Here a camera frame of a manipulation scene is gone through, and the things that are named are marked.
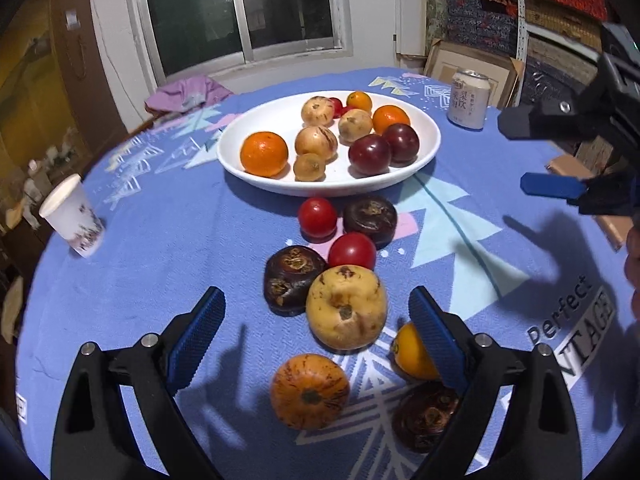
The wooden glass-door cabinet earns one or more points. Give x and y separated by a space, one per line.
75 85

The dark brown water chestnut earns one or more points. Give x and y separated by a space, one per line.
292 280
370 215
425 422

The sliding glass window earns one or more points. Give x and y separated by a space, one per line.
240 5

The wooden chair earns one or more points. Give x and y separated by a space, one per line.
142 127

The orange speckled pear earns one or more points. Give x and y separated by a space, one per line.
309 391

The white beverage can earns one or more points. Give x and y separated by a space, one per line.
469 100

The cardboard box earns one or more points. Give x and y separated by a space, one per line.
440 67

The white shelf rack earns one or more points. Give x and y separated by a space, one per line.
520 35

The white oval plate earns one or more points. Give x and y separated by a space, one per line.
345 183

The dark purple plum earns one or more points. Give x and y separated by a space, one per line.
402 142
370 155

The blue printed tablecloth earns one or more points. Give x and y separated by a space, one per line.
175 240

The large pale yellow pear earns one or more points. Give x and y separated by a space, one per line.
346 307

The white printed paper cup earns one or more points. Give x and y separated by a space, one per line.
72 217

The stack of patterned textiles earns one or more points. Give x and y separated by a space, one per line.
480 20

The cluster of small jars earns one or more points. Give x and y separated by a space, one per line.
32 187

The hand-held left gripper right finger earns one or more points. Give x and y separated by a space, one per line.
437 342

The person's right hand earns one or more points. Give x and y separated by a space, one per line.
634 270

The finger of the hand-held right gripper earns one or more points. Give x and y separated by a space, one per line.
552 185
540 120

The orange mandarin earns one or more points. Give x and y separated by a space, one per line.
264 153
391 119

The red tomato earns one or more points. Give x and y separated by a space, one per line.
336 106
351 252
317 217

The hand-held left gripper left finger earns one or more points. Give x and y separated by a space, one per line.
197 342

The purple cloth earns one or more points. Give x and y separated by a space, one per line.
185 92

